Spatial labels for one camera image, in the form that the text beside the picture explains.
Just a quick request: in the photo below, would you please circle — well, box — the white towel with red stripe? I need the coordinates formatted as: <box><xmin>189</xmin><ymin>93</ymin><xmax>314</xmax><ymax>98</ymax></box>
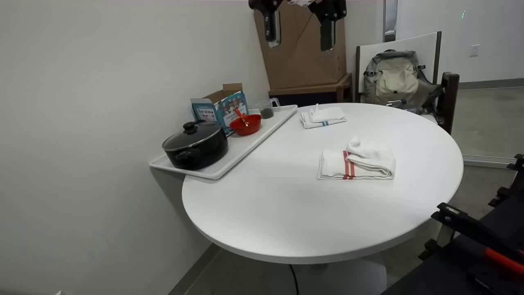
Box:
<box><xmin>317</xmin><ymin>136</ymin><xmax>397</xmax><ymax>182</ymax></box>

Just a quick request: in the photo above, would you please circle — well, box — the white towel with blue stripe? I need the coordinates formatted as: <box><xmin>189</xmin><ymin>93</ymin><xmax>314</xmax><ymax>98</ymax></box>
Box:
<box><xmin>297</xmin><ymin>103</ymin><xmax>348</xmax><ymax>131</ymax></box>

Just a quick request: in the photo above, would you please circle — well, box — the large brown cardboard box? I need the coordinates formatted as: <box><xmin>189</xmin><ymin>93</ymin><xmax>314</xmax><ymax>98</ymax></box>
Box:
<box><xmin>251</xmin><ymin>0</ymin><xmax>350</xmax><ymax>95</ymax></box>

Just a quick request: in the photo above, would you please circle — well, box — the gray vertical strip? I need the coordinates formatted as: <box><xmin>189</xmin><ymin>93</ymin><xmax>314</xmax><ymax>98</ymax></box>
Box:
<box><xmin>381</xmin><ymin>0</ymin><xmax>399</xmax><ymax>44</ymax></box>

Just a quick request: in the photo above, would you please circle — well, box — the white board panel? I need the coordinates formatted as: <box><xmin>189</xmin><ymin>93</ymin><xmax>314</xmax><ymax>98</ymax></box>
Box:
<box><xmin>355</xmin><ymin>29</ymin><xmax>443</xmax><ymax>88</ymax></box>

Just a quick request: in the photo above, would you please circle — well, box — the gray backpack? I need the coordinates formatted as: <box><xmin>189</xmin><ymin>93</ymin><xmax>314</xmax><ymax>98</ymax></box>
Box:
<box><xmin>361</xmin><ymin>47</ymin><xmax>440</xmax><ymax>113</ymax></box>

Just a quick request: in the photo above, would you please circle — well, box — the blue printed cardboard box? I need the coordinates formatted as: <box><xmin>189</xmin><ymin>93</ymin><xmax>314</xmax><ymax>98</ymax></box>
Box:
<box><xmin>189</xmin><ymin>82</ymin><xmax>250</xmax><ymax>136</ymax></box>

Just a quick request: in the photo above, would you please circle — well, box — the red spoon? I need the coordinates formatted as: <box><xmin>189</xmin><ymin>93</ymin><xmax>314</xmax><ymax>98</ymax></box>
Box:
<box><xmin>233</xmin><ymin>106</ymin><xmax>248</xmax><ymax>128</ymax></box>

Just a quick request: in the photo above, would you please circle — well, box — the red bowl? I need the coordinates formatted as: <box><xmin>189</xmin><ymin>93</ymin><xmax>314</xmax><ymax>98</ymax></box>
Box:
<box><xmin>229</xmin><ymin>113</ymin><xmax>263</xmax><ymax>137</ymax></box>

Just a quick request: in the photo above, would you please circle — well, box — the white rectangular tray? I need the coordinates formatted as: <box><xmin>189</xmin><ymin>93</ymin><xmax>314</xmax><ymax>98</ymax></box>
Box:
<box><xmin>147</xmin><ymin>103</ymin><xmax>299</xmax><ymax>182</ymax></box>

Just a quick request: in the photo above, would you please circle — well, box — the black glass pot lid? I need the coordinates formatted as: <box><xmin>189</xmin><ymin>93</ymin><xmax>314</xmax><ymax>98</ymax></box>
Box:
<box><xmin>160</xmin><ymin>119</ymin><xmax>225</xmax><ymax>152</ymax></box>

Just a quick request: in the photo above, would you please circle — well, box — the dark wooden chair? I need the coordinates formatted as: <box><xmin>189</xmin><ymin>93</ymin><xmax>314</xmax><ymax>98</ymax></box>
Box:
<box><xmin>351</xmin><ymin>70</ymin><xmax>461</xmax><ymax>136</ymax></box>

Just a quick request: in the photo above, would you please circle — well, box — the black cooking pot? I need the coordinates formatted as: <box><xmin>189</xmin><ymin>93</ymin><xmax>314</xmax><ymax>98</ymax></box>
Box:
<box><xmin>160</xmin><ymin>126</ymin><xmax>229</xmax><ymax>172</ymax></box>

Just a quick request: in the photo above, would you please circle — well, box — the black perforated breadboard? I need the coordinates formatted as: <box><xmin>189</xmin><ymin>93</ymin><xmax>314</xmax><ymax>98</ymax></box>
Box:
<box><xmin>381</xmin><ymin>162</ymin><xmax>524</xmax><ymax>295</ymax></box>

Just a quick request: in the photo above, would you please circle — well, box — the black clamp with orange handle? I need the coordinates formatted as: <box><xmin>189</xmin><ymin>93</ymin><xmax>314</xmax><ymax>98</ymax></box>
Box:
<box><xmin>430</xmin><ymin>201</ymin><xmax>524</xmax><ymax>277</ymax></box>

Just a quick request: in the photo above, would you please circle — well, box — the black mount bracket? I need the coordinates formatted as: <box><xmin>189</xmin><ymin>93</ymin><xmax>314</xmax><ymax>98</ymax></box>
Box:
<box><xmin>486</xmin><ymin>152</ymin><xmax>524</xmax><ymax>210</ymax></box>

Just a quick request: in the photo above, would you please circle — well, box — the white table pedestal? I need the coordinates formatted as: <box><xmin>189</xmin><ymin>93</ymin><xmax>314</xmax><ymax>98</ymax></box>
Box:
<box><xmin>317</xmin><ymin>259</ymin><xmax>389</xmax><ymax>295</ymax></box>

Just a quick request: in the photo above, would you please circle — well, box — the black floor cable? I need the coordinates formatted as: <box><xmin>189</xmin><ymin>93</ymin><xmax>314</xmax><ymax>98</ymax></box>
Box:
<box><xmin>286</xmin><ymin>264</ymin><xmax>301</xmax><ymax>295</ymax></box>

